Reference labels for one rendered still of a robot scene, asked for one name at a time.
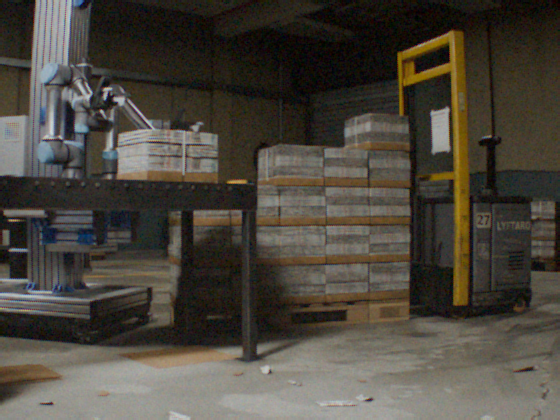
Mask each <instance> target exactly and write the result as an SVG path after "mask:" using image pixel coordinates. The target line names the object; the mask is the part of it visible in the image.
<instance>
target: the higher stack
mask: <svg viewBox="0 0 560 420"><path fill-rule="evenodd" d="M408 129H409V123H408V116H403V115H388V114H364V115H361V116H356V118H351V119H349V120H346V121H345V134H344V135H345V137H344V138H345V147H346V146H348V147H350V146H355V145H356V147H357V145H359V144H363V143H367V142H385V143H409V142H410V133H409V130H408ZM364 151H367V160H366V161H367V164H368V167H367V168H368V179H385V180H398V181H409V178H410V176H409V175H410V174H409V170H410V160H409V157H408V156H410V155H409V152H404V151H408V150H388V149H367V150H364ZM365 188H369V192H368V193H369V197H368V199H369V200H367V201H368V202H369V203H368V205H369V206H370V215H369V217H410V215H411V213H410V212H411V210H410V209H411V207H408V206H410V198H409V197H410V193H409V189H406V188H409V187H365ZM362 226H368V227H370V232H369V233H370V235H369V237H370V239H369V240H370V241H369V243H370V246H369V255H370V256H369V259H370V257H371V255H386V254H409V251H410V249H409V248H410V247H409V243H410V234H409V231H408V230H409V228H410V225H406V224H400V225H362ZM365 264H367V269H368V276H369V277H368V278H369V281H368V285H369V286H368V291H369V293H383V292H388V291H409V289H410V288H409V287H410V286H409V284H410V283H409V281H410V279H409V276H410V274H409V271H410V267H411V266H410V263H408V262H403V261H381V262H369V263H365ZM364 301H368V305H369V320H368V323H378V322H384V321H402V320H409V317H408V316H409V298H406V297H403V298H388V299H381V300H364Z"/></svg>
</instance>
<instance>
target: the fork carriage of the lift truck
mask: <svg viewBox="0 0 560 420"><path fill-rule="evenodd" d="M403 262H408V263H410V266H411V267H410V271H409V274H410V276H409V279H410V281H409V283H410V284H409V286H410V287H409V288H410V289H409V290H410V295H409V297H406V298H409V302H413V306H418V305H425V304H426V305H430V306H431V309H432V310H436V311H440V312H445V311H446V312H449V303H450V264H441V263H438V264H433V263H425V262H417V261H403Z"/></svg>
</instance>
